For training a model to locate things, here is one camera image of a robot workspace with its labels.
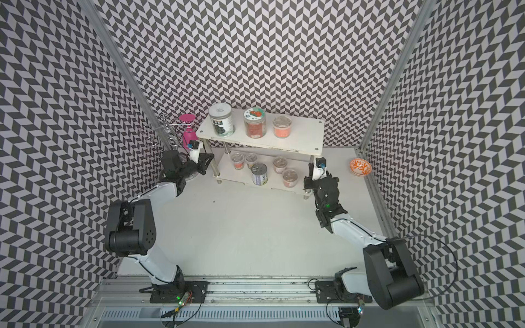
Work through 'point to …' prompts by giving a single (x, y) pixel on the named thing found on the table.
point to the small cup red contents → (238, 159)
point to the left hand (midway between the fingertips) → (212, 155)
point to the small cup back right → (279, 163)
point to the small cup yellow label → (251, 158)
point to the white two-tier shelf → (302, 147)
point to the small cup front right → (290, 177)
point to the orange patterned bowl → (360, 167)
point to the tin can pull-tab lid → (259, 173)
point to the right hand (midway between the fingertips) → (312, 166)
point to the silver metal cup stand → (161, 126)
